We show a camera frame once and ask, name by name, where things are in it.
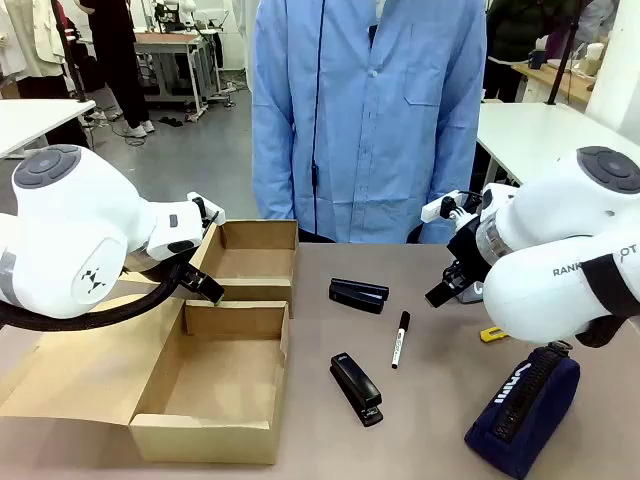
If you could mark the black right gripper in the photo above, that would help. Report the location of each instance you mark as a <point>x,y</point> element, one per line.
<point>467,250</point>

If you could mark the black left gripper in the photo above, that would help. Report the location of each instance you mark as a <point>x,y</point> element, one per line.
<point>187,275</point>

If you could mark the yellow utility knife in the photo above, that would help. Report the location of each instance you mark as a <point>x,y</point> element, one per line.
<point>492,334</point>

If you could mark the black stapler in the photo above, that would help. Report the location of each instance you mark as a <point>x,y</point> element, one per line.
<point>358,295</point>
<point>356,386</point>

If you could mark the navy zip pencil case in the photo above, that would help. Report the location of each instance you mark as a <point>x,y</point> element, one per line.
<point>525,425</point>

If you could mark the person's left forearm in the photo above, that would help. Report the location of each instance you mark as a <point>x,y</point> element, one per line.
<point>452,175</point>

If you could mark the person's right forearm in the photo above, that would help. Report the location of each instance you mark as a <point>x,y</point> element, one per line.
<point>272,180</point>

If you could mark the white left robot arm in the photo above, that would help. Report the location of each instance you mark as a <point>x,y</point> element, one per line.
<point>65,225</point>

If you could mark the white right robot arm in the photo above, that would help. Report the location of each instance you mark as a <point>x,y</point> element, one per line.
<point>560,260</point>

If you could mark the small open cardboard box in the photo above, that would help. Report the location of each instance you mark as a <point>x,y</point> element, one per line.
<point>252,260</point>

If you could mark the large open cardboard box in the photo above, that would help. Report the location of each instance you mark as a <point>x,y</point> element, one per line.
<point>220,370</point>

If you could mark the black shoes on floor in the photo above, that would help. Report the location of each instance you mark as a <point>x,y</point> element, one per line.
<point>171,121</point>

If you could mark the person in blue shirt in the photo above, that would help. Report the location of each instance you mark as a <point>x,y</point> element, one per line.
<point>370,125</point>

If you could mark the white side table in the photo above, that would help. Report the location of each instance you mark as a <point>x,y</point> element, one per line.
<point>30,120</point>

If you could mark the wooden background table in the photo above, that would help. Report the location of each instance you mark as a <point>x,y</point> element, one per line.
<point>565,82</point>

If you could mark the black stand pole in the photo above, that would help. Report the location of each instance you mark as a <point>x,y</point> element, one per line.
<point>563,60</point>
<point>76,77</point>

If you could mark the wooden top workbench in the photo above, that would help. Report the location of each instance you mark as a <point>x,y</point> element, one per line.
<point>170,39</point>

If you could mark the dark blue mug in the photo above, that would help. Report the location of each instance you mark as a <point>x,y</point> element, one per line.
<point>538,60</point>

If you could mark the background person in black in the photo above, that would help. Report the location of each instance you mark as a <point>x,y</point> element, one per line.
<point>112,50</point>

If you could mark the background person in dark jacket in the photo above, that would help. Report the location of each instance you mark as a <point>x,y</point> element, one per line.
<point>515,35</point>

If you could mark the background robot rig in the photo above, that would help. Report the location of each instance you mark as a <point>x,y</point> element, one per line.
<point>172,15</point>

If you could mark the white cylinder container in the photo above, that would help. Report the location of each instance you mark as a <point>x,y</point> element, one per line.
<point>595,57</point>

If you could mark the background person in white coat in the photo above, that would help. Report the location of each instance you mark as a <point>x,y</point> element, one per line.
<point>35,40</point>

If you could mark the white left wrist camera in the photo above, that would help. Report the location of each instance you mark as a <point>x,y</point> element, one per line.
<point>207,212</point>

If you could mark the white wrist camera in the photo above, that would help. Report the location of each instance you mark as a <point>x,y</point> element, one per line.
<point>435,209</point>
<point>207,212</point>

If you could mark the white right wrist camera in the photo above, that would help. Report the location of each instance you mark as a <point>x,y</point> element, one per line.
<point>435,209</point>

